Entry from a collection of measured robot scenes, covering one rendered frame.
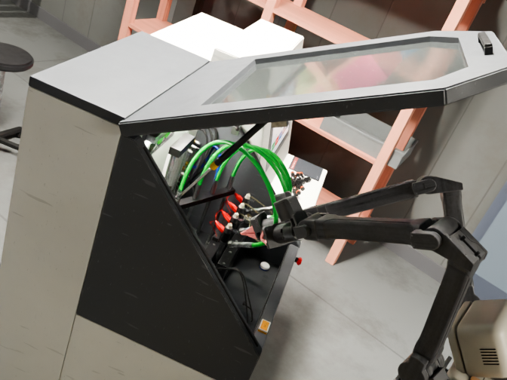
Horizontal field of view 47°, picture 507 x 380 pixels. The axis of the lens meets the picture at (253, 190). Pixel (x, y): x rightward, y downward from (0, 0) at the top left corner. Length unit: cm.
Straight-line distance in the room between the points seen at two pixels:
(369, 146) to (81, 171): 243
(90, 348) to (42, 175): 61
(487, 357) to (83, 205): 116
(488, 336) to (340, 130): 241
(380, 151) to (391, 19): 107
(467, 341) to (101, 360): 113
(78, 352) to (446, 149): 302
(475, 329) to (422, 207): 287
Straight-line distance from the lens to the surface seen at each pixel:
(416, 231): 137
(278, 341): 332
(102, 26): 606
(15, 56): 390
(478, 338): 164
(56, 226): 180
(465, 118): 424
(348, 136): 380
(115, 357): 199
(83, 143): 163
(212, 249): 205
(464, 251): 135
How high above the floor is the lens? 216
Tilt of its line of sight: 28 degrees down
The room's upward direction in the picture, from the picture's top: 22 degrees clockwise
